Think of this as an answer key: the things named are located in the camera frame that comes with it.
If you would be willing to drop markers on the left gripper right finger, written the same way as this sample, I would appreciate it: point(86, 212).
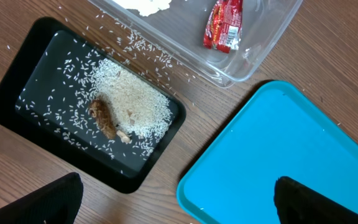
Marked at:
point(296, 203)

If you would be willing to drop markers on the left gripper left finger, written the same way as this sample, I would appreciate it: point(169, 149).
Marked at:
point(56, 202)

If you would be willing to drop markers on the brown food scrap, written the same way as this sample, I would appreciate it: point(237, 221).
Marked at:
point(99, 110)

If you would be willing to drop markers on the pile of white rice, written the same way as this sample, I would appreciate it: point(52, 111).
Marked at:
point(134, 105)

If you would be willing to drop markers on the red snack wrapper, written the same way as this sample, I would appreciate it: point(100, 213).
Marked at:
point(224, 27)

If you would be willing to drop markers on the teal serving tray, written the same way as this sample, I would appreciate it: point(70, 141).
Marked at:
point(279, 132)

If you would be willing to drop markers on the black rectangular tray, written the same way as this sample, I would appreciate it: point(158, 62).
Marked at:
point(44, 97)

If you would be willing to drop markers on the clear plastic bin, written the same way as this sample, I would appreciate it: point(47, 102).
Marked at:
point(178, 30)

